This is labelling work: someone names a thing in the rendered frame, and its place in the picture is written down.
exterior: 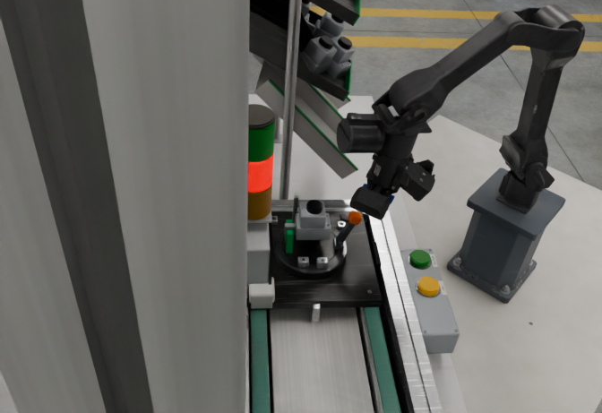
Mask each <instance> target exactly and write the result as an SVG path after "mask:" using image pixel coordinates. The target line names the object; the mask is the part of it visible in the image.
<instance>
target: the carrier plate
mask: <svg viewBox="0 0 602 413"><path fill-rule="evenodd" d="M359 212H360V213H361V217H362V220H361V221H360V223H359V224H358V225H355V226H354V227H353V229H352V230H351V232H350V233H349V235H348V236H347V238H346V239H345V240H346V242H347V246H348V253H347V259H346V262H345V264H344V266H343V268H342V269H341V270H340V271H339V272H338V273H336V274H335V275H333V276H331V277H329V278H327V279H323V280H302V279H300V278H297V277H294V276H292V275H290V274H288V273H287V272H285V271H284V270H283V269H282V268H281V267H280V266H279V264H278V263H277V261H276V258H275V253H274V250H275V241H276V238H277V236H278V234H279V233H280V231H281V230H282V229H284V228H285V223H286V220H287V219H292V218H293V211H272V212H271V216H278V224H277V225H272V243H273V258H272V277H273V278H274V288H275V300H274V302H273V303H272V308H255V309H294V308H312V305H313V304H320V306H321V308H339V307H380V306H381V303H382V298H381V293H380V289H379V285H378V281H377V277H376V273H375V268H374V261H373V257H372V253H371V249H370V245H369V241H368V236H367V232H366V224H365V221H364V216H363V212H361V211H359ZM326 213H329V215H330V221H331V226H332V227H333V228H335V229H336V230H338V227H337V223H338V221H341V220H340V214H344V215H347V216H348V215H349V214H350V213H351V211H326ZM338 231H339V232H340V231H341V230H338Z"/></svg>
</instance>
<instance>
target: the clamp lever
mask: <svg viewBox="0 0 602 413"><path fill-rule="evenodd" d="M340 220H341V221H344V222H347V223H346V224H345V226H344V227H343V229H342V230H341V231H340V233H339V234H338V236H337V237H336V242H337V244H340V245H342V244H343V242H344V241H345V239H346V238H347V236H348V235H349V233H350V232H351V230H352V229H353V227H354V226H355V225H358V224H359V223H360V221H361V220H362V217H361V213H360V212H358V211H351V213H350V214H349V215H348V216H347V215H344V214H340Z"/></svg>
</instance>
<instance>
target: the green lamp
mask: <svg viewBox="0 0 602 413"><path fill-rule="evenodd" d="M274 129H275V120H274V122H273V123H272V124H271V125H269V126H267V127H264V128H262V129H249V128H248V161H250V162H260V161H264V160H266V159H268V158H269V157H271V155H272V154H273V151H274Z"/></svg>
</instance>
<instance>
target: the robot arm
mask: <svg viewBox="0 0 602 413"><path fill-rule="evenodd" d="M584 36H585V27H584V26H583V25H582V23H581V22H579V21H578V20H577V19H576V18H574V17H573V16H572V15H570V14H569V13H567V12H566V11H565V10H564V9H563V8H562V7H561V6H559V5H557V4H549V5H546V6H544V7H532V6H526V7H523V8H521V9H519V10H516V11H514V10H504V11H501V12H499V13H498V14H497V15H496V16H495V17H494V19H493V21H492V22H490V23H489V24H487V25H486V26H485V27H484V28H483V29H482V30H480V31H479V32H477V33H476V34H475V35H473V36H472V37H470V38H469V39H467V40H466V41H465V42H463V43H462V44H461V45H459V46H458V47H456V48H455V49H454V50H452V52H451V53H449V54H448V55H447V56H445V57H444V58H442V59H441V60H440V61H438V62H437V63H436V64H434V65H432V66H430V67H427V68H423V69H418V70H415V71H413V72H411V73H408V74H407V75H405V76H403V77H401V78H399V79H398V80H397V81H396V82H395V83H394V84H393V85H392V86H391V87H390V89H389V90H387V91H386V92H385V93H384V94H383V95H382V96H381V97H380V98H379V99H378V100H377V101H376V102H375V103H374V104H373V105H372V106H371V107H372V109H373V111H374V113H373V114H358V113H348V114H347V117H346V118H343V119H341V121H340V123H339V124H338V128H337V144H338V148H339V150H340V152H341V153H373V154H374V155H373V157H372V159H373V163H372V166H371V167H370V169H369V170H368V172H367V174H366V177H367V184H363V186H361V187H359V188H358V189H357V190H356V191H355V193H354V194H353V196H352V198H351V200H350V203H349V206H350V207H351V208H353V209H355V210H357V211H361V212H363V213H364V214H367V215H368V216H371V217H373V218H376V219H379V220H381V219H383V217H384V215H385V214H386V212H387V210H388V209H389V206H390V204H391V203H392V201H393V199H394V197H395V196H394V195H392V194H395V193H397V192H398V191H399V189H400V188H402V189H403V190H404V191H406V192H407V193H408V194H410V195H411V196H412V197H413V199H414V200H416V201H418V202H420V201H421V200H422V199H423V198H424V197H425V196H426V195H427V194H429V193H430V192H431V191H432V189H433V186H434V182H435V179H434V177H435V174H433V175H432V172H433V169H434V163H433V162H432V161H430V160H429V159H427V160H424V161H420V162H417V163H415V162H414V159H413V157H414V155H412V153H411V152H412V150H413V147H414V145H415V142H416V139H417V136H418V134H419V133H431V132H432V129H431V128H430V126H429V125H428V123H427V121H426V120H428V119H429V118H430V117H431V116H432V115H433V114H434V113H435V112H436V111H437V110H438V109H440V108H441V107H442V105H443V103H444V101H445V99H446V97H447V96H448V94H449V93H450V92H451V91H452V90H453V89H454V88H456V87H457V86H458V85H460V84H461V83H462V82H464V81H466V80H467V79H468V78H469V77H470V76H471V75H473V74H474V73H476V72H477V71H479V70H480V69H481V68H483V67H484V66H485V65H487V64H489V63H490V62H491V61H493V60H494V59H495V58H497V57H498V56H499V55H500V54H502V53H503V52H504V51H506V50H507V49H509V48H510V47H512V46H526V47H530V51H531V55H532V65H531V68H530V73H529V79H528V84H527V88H526V92H525V96H524V100H523V104H522V108H521V112H520V119H519V123H518V127H517V129H516V130H515V131H513V132H512V133H511V134H509V135H504V136H503V142H502V146H501V148H500V150H499V151H500V153H501V154H502V157H503V159H504V160H505V164H506V165H508V166H509V168H510V169H511V170H510V171H509V172H507V174H506V175H505V176H503V181H502V183H501V185H500V188H499V194H498V195H497V196H496V200H497V201H499V202H501V203H503V204H505V205H507V206H509V207H511V208H513V209H514V210H516V211H519V212H521V213H523V214H527V213H528V212H529V211H530V210H531V208H532V207H533V206H534V205H535V204H536V203H537V202H538V200H539V197H538V195H539V193H540V192H542V190H543V189H545V188H549V187H550V185H551V184H552V183H553V182H554V181H555V179H554V178H553V177H552V176H551V174H550V173H549V172H548V171H547V170H546V168H547V163H548V149H547V146H546V138H545V135H546V129H547V125H548V122H549V118H550V115H551V111H552V108H553V105H554V101H555V95H556V92H557V89H558V85H559V81H560V78H561V75H562V71H563V67H564V66H565V65H566V64H568V63H569V62H570V61H571V60H572V59H573V58H574V57H576V55H577V53H578V51H579V48H580V46H581V43H582V41H583V39H584ZM390 106H393V107H394V109H395V110H396V112H397V113H398V116H393V115H392V113H391V111H390V110H389V109H388V107H390Z"/></svg>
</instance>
